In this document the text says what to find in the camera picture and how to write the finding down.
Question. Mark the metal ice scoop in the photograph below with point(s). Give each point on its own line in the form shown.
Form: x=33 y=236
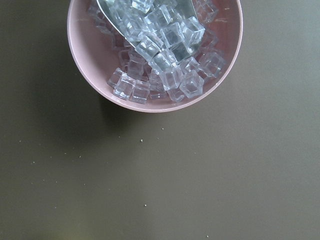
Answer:
x=161 y=31

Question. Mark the pink bowl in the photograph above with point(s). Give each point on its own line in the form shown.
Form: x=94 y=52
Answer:
x=92 y=52

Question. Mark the clear ice cube pile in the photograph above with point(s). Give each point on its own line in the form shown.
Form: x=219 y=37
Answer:
x=137 y=80

